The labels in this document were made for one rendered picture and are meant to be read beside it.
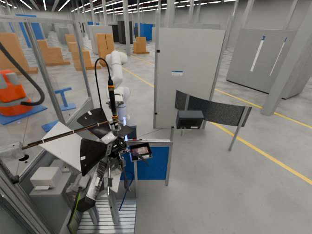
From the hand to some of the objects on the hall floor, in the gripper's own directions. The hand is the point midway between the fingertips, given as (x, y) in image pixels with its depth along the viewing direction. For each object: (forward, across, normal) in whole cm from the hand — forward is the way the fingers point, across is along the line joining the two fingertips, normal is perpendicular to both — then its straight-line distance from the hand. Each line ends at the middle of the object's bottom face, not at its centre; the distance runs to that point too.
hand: (113, 106), depth 110 cm
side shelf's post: (+11, -55, +150) cm, 160 cm away
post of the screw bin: (-19, +11, +150) cm, 151 cm away
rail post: (-37, +53, +150) cm, 163 cm away
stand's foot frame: (+13, -20, +150) cm, 152 cm away
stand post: (+13, -10, +150) cm, 151 cm away
